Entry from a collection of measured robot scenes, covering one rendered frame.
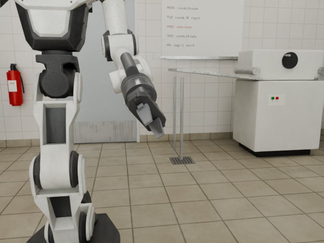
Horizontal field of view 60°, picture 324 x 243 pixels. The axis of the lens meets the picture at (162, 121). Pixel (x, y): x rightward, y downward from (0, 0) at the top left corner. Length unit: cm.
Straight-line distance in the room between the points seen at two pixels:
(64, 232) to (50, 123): 47
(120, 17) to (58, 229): 89
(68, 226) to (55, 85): 59
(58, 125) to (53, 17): 40
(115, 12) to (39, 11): 27
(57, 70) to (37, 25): 17
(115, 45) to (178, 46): 279
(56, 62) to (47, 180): 44
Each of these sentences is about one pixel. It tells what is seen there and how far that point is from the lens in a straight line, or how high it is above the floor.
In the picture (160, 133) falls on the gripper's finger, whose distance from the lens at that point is 66.
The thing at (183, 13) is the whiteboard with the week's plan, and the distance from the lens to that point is 388.
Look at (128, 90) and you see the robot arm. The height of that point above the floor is 94.
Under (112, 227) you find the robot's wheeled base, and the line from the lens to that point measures 161.
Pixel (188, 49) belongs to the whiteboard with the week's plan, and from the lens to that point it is 384.
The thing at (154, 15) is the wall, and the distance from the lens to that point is 382.
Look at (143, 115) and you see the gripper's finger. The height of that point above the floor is 89.
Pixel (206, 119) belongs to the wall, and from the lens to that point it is 398.
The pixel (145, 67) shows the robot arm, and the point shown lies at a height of 100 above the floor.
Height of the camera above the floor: 100
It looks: 11 degrees down
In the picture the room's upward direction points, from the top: straight up
